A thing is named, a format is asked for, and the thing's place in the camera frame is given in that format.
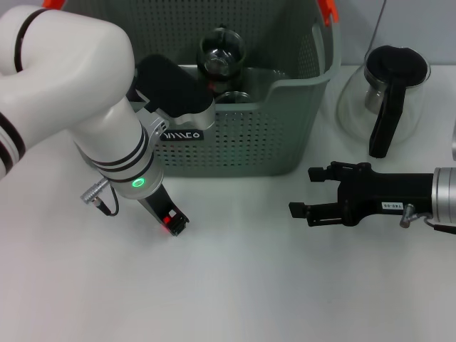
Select grey-green perforated storage basket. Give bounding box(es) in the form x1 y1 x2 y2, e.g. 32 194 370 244
27 0 343 179

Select glass pitcher with black lid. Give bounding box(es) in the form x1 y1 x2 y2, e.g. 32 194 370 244
336 45 432 158

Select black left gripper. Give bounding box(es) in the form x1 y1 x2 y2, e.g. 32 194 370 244
137 185 190 238

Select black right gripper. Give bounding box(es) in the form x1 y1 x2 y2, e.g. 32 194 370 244
289 162 435 228

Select right gripper cable with plug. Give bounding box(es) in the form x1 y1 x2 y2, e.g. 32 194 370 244
398 203 456 235

